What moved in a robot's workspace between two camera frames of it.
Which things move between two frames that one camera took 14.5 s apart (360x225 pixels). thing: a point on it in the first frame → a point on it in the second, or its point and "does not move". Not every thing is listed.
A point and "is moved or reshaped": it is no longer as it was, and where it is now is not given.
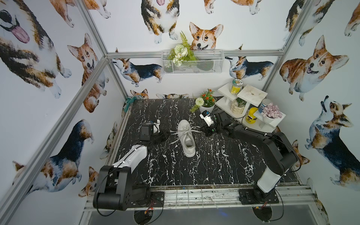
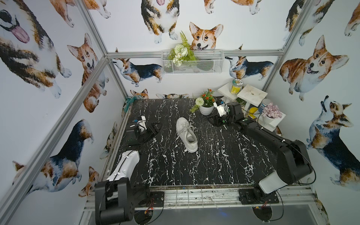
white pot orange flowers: [206, 101] does not move
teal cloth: [129, 101] does not move
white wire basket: [210, 61] does not move
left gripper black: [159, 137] → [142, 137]
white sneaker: [187, 138] is moved or reshaped
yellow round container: [250, 118] does not move
